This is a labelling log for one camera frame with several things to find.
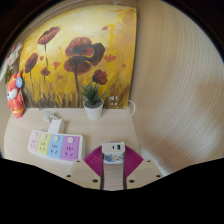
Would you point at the small succulent in white pot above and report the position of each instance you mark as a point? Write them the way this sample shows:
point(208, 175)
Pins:
point(93, 110)

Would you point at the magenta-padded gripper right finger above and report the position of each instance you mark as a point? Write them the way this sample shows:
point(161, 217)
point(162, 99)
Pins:
point(135, 166)

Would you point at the wall socket plate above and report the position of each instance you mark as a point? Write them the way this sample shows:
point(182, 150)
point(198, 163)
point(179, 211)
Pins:
point(113, 101)

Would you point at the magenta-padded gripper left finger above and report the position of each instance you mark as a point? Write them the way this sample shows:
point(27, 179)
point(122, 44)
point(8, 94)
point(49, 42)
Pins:
point(90, 170)

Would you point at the white pastel-socket power strip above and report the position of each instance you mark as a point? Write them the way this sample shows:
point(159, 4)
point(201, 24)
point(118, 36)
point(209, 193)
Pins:
point(53, 146)

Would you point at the white and pink flower bouquet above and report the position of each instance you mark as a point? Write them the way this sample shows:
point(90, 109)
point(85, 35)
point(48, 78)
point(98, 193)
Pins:
point(12, 56)

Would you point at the red plush doll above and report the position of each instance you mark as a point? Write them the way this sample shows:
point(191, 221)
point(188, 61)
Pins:
point(15, 98)

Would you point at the yellow poppy flower painting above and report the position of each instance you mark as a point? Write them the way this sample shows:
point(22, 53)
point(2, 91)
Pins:
point(76, 50)

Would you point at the white printed charger block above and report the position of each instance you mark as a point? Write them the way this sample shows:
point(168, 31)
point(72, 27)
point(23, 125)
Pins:
point(113, 152)

